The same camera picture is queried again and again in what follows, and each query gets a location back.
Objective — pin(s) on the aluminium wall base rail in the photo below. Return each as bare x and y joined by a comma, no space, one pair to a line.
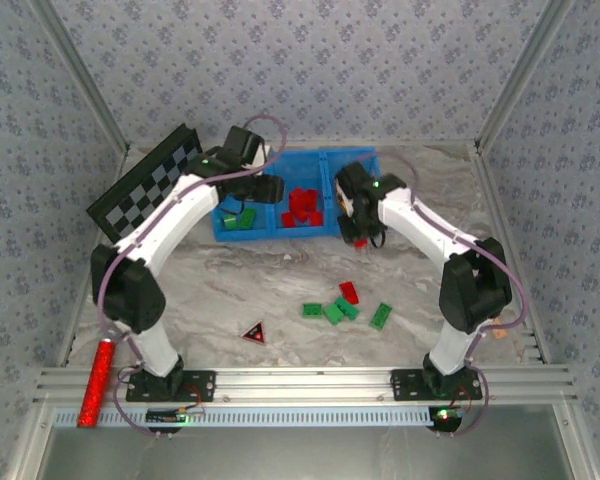
430,145

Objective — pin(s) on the black grey chessboard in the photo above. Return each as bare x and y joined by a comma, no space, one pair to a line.
145,190

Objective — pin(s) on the small orange tag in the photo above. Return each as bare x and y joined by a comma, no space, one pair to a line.
500,333

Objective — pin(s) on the grey metal panel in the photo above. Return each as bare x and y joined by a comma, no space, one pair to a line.
300,455

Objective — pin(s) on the aluminium front rail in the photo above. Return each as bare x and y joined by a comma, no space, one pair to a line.
300,382

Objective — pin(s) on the black red triangular piece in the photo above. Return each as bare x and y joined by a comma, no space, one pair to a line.
255,336

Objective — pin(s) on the aluminium side rail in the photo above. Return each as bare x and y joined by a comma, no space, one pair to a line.
530,350
69,350

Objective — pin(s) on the red lego brick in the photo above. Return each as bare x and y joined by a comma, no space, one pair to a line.
302,215
288,220
361,244
310,199
316,218
296,200
349,292

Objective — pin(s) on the red glitter cylinder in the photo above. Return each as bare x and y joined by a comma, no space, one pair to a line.
96,385

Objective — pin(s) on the small curved green lego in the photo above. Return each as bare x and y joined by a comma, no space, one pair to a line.
229,223

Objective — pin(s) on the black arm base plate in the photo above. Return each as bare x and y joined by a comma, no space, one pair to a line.
200,387
405,385

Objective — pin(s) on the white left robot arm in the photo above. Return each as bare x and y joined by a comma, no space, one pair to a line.
180,215

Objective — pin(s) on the aluminium frame corner post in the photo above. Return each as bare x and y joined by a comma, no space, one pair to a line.
86,75
518,75

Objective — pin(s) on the long green lego brick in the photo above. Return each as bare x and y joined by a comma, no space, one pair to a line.
247,218

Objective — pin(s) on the small circuit board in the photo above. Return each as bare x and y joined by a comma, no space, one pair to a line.
445,415
167,415

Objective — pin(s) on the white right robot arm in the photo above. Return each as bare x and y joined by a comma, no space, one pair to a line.
420,220

